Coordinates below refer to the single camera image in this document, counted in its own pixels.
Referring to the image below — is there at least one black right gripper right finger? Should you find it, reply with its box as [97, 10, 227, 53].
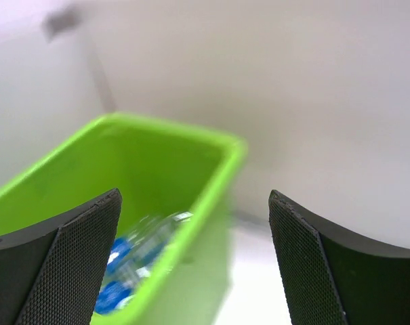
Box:
[268, 190, 410, 324]

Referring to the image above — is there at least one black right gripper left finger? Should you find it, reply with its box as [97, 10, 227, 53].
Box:
[0, 188, 122, 324]

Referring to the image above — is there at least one clear bottle blue label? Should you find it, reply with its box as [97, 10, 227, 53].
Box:
[94, 211, 192, 315]

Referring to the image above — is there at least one green plastic bin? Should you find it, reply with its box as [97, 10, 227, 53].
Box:
[0, 114, 246, 324]

